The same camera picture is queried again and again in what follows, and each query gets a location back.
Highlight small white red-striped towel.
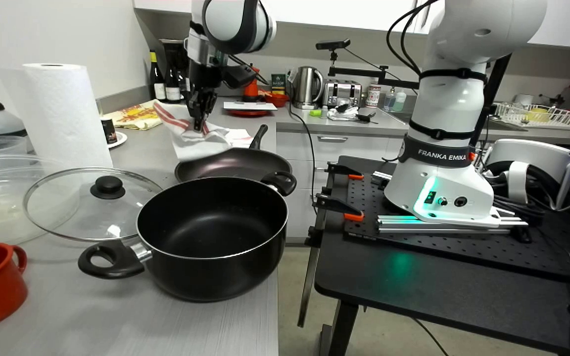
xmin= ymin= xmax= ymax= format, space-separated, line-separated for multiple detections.
xmin=152 ymin=99 xmax=232 ymax=162

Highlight black perforated breadboard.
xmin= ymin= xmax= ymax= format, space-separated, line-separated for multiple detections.
xmin=332 ymin=155 xmax=570 ymax=279

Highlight black cooking pot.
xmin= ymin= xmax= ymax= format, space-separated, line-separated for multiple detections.
xmin=75 ymin=168 xmax=299 ymax=305

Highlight dark wine bottle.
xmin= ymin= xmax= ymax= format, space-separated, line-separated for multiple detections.
xmin=146 ymin=50 xmax=168 ymax=105

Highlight orange-tipped black clamp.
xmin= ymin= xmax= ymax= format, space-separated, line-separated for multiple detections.
xmin=313 ymin=194 xmax=368 ymax=226
xmin=325 ymin=161 xmax=368 ymax=184

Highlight black coffee machine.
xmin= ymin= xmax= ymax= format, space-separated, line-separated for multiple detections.
xmin=160 ymin=38 xmax=194 ymax=107

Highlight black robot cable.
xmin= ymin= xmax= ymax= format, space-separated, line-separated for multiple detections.
xmin=382 ymin=0 xmax=447 ymax=75

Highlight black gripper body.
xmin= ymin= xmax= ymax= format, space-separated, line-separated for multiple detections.
xmin=186 ymin=87 xmax=220 ymax=123

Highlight white VR headset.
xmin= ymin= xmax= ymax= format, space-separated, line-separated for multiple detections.
xmin=481 ymin=137 xmax=570 ymax=214

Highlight silver toaster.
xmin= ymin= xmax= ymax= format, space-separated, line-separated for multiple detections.
xmin=323 ymin=77 xmax=364 ymax=111

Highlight silver electric kettle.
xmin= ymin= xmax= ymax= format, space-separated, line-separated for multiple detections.
xmin=291 ymin=64 xmax=327 ymax=111

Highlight silver aluminium rail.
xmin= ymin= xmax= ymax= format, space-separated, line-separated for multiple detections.
xmin=376 ymin=212 xmax=530 ymax=238

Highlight black stereo camera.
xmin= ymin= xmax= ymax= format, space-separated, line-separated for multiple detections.
xmin=313 ymin=38 xmax=352 ymax=54

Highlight black work table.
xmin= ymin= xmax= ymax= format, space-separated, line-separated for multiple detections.
xmin=297 ymin=155 xmax=570 ymax=356

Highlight dark nonstick frying pan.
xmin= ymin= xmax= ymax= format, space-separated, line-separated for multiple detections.
xmin=172 ymin=123 xmax=295 ymax=184

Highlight yellow printed cloth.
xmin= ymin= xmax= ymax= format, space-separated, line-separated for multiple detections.
xmin=107 ymin=101 xmax=168 ymax=133

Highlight white paper towel roll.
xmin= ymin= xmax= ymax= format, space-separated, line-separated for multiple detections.
xmin=18 ymin=62 xmax=115 ymax=174

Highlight large white red-striped towel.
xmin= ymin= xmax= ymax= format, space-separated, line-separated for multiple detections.
xmin=202 ymin=125 xmax=255 ymax=153

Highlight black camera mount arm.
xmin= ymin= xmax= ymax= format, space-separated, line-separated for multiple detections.
xmin=327 ymin=48 xmax=422 ymax=87

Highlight small dark jar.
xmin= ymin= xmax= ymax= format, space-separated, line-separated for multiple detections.
xmin=99 ymin=117 xmax=121 ymax=147

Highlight wire dish rack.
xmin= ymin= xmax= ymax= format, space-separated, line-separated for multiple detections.
xmin=495 ymin=97 xmax=570 ymax=131

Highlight clear storage jar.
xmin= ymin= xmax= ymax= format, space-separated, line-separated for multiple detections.
xmin=386 ymin=85 xmax=410 ymax=115
xmin=362 ymin=85 xmax=384 ymax=113

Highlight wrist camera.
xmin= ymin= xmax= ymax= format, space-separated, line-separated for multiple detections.
xmin=224 ymin=56 xmax=261 ymax=87

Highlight glass pot lid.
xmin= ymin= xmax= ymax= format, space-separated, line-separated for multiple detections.
xmin=22 ymin=166 xmax=166 ymax=246

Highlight white round plate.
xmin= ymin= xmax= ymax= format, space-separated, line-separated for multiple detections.
xmin=103 ymin=131 xmax=131 ymax=153

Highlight thin black cable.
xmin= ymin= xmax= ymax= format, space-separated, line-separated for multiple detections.
xmin=289 ymin=107 xmax=321 ymax=200

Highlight white upper cabinet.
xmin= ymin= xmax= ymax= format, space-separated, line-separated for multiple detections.
xmin=133 ymin=0 xmax=570 ymax=52

